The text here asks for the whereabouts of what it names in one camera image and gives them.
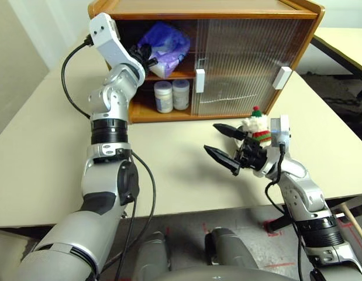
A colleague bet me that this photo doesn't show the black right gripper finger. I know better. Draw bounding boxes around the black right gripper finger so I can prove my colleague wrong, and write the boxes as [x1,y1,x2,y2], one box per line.
[203,144,242,177]
[212,122,254,142]

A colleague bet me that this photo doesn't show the white plush toy striped scarf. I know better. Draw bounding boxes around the white plush toy striped scarf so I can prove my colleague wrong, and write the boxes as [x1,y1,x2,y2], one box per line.
[241,105,273,146]

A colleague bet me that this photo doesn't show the grey left robot leg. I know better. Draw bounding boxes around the grey left robot leg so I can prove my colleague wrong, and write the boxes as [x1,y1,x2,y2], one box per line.
[132,231,172,281]

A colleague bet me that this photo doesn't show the white door handle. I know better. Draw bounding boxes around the white door handle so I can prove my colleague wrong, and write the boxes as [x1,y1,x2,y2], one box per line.
[271,66,292,91]
[195,68,206,94]

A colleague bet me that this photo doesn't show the grey right robot leg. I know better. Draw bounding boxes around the grey right robot leg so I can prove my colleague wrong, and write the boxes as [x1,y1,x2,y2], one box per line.
[205,227,259,270]

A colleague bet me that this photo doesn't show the ribbed glass sliding door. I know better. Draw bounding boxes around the ribbed glass sliding door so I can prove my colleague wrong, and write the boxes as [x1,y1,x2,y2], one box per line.
[191,18,295,117]
[198,18,315,117]

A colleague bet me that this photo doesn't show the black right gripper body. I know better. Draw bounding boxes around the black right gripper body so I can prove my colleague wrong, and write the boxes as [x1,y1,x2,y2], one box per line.
[234,135,268,173]

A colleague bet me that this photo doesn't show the black table leg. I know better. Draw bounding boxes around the black table leg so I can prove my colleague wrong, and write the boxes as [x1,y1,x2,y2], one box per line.
[267,204,362,235]

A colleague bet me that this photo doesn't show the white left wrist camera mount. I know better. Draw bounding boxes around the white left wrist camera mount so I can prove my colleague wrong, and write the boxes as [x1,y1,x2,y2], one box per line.
[89,12,144,74]

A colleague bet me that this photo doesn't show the wooden stick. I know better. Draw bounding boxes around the wooden stick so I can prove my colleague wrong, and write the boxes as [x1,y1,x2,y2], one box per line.
[340,203,362,250]

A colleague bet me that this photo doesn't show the wooden cabinet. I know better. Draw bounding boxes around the wooden cabinet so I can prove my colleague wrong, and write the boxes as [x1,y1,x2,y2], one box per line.
[87,0,326,124]

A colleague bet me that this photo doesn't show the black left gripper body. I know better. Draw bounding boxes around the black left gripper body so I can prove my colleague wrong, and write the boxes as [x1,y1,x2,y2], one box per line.
[129,43,152,70]

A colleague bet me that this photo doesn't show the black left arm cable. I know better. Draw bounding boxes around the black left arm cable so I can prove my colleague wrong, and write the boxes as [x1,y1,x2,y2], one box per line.
[61,34,157,281]

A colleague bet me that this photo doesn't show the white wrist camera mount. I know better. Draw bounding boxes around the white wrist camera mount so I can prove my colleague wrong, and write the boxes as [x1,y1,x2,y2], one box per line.
[89,12,144,74]
[269,114,292,148]

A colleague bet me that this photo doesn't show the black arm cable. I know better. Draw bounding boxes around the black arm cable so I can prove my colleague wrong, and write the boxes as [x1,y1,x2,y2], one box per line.
[61,34,157,281]
[264,142,305,281]

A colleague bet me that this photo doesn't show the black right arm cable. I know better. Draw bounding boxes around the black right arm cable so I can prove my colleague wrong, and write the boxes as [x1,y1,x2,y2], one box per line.
[264,142,305,281]

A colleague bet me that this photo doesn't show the purple tissue pack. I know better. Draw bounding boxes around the purple tissue pack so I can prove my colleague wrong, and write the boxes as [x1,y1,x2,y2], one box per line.
[136,20,191,79]

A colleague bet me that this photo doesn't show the grey robot leg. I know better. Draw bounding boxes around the grey robot leg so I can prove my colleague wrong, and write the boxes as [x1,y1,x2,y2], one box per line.
[132,231,172,281]
[205,227,259,270]

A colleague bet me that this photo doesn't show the beige side table black frame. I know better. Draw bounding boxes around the beige side table black frame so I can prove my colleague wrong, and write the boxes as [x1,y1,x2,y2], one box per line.
[310,27,362,98]

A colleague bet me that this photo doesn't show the white jar blue label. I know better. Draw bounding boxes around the white jar blue label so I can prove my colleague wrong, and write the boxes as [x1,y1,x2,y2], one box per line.
[153,81,174,114]
[171,78,191,111]

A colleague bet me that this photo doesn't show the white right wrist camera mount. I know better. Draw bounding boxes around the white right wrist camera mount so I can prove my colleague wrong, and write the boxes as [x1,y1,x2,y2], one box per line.
[269,114,292,148]

